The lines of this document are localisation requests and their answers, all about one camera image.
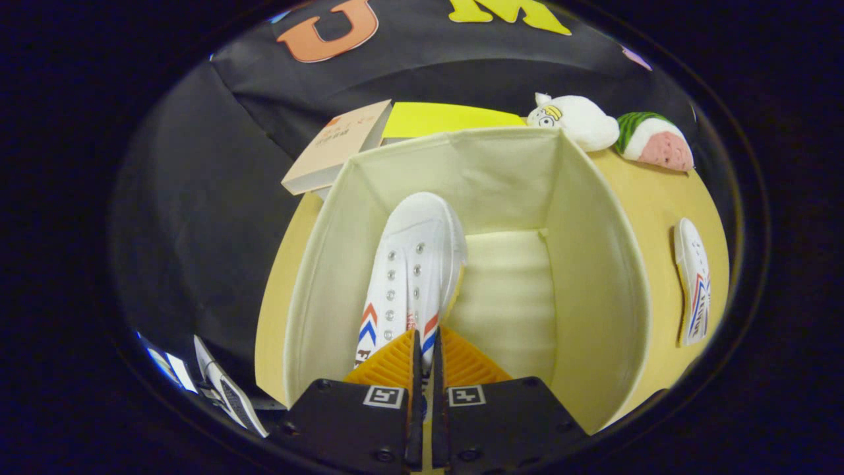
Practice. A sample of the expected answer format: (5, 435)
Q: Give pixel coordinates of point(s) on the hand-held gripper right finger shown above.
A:
(440, 422)

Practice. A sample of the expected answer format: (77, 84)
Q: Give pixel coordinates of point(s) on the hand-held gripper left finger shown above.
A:
(417, 409)

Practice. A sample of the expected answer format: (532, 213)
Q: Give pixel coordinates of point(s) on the white striped canvas shoe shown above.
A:
(692, 264)
(412, 237)

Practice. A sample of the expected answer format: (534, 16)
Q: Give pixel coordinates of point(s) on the foldable fabric storage box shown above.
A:
(593, 277)

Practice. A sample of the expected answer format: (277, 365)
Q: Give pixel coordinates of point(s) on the white dark flat object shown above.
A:
(227, 389)

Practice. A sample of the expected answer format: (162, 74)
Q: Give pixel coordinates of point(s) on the white blue object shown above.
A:
(168, 366)

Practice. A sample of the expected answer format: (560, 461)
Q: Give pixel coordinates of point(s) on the beige paperback book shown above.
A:
(336, 145)

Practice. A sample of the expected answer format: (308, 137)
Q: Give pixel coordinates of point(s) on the black backdrop cloth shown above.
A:
(198, 218)

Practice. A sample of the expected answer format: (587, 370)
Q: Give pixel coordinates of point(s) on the yellow book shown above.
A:
(435, 119)

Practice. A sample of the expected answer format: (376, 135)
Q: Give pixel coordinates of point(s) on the white plush toy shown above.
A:
(583, 122)

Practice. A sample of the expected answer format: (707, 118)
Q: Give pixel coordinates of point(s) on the watermelon slice plush toy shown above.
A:
(663, 148)

